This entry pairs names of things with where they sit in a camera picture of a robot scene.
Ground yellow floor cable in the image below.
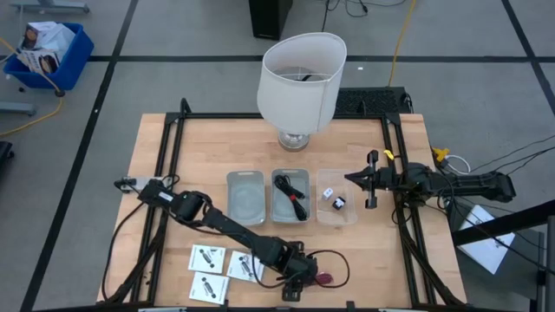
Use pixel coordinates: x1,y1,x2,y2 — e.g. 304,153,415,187
0,36,65,138

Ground white looped cable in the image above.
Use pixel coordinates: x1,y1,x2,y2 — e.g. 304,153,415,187
445,154,472,175

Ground white printed cardboard box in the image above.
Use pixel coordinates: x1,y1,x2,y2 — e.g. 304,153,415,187
19,21,57,51
17,49,61,75

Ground thin black floor cables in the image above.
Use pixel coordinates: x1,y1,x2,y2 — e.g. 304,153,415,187
320,0,408,34

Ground blue plastic tote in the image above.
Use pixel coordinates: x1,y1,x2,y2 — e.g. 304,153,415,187
3,22,95,92

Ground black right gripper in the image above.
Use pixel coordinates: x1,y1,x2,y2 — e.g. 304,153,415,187
343,149,398,211

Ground yellow hanging cable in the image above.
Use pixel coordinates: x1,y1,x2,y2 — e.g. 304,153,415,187
386,0,420,88

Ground black ribbed mat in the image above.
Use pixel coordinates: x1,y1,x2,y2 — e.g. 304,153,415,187
333,86,414,117

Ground black diagonal bar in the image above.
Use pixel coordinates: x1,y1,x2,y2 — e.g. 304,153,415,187
450,198,555,247

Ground white shade table lamp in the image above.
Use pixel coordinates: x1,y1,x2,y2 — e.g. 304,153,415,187
256,32,348,153

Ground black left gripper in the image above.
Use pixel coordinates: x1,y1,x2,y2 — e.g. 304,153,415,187
280,241,327,303

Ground grey plastic bin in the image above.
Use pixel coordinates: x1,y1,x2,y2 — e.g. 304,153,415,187
270,168,311,224
225,169,266,228

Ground white paper sheet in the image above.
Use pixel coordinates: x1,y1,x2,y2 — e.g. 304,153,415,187
457,204,517,276

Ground red cable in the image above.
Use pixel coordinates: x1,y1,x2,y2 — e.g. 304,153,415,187
315,270,336,288

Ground grey left mount plate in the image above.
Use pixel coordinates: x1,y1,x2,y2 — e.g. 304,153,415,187
122,174,165,190

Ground grey metal floor foot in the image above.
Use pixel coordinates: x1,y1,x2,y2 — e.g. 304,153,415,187
9,0,91,14
0,101,36,117

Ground clear plastic bin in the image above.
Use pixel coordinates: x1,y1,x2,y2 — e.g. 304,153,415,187
315,168,358,226

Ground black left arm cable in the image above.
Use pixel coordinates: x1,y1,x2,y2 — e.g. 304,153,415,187
100,201,147,302

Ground black aluminium table frame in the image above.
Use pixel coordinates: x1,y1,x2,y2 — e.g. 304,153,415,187
97,97,467,312

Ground white printed leaflet card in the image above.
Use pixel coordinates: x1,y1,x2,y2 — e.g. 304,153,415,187
187,244,227,275
226,250,266,284
188,271,231,306

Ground black tower box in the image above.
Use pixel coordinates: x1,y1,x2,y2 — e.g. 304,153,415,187
248,0,295,42

